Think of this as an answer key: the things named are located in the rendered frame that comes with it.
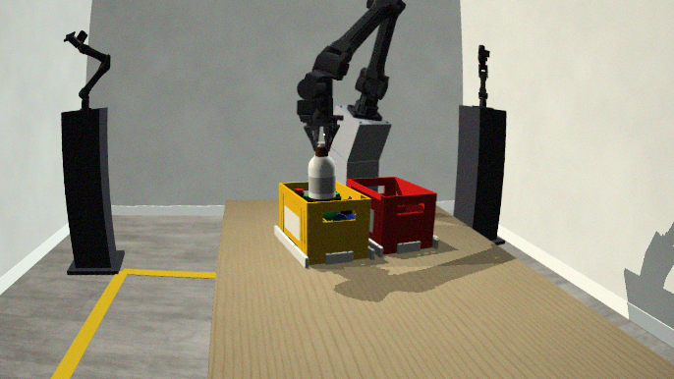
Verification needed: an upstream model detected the red plastic crate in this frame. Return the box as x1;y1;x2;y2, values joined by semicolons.
347;177;437;254

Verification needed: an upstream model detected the blue bottle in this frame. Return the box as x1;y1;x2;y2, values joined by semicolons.
333;210;355;221

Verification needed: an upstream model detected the yellow plastic crate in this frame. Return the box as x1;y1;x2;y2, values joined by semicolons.
279;182;371;265

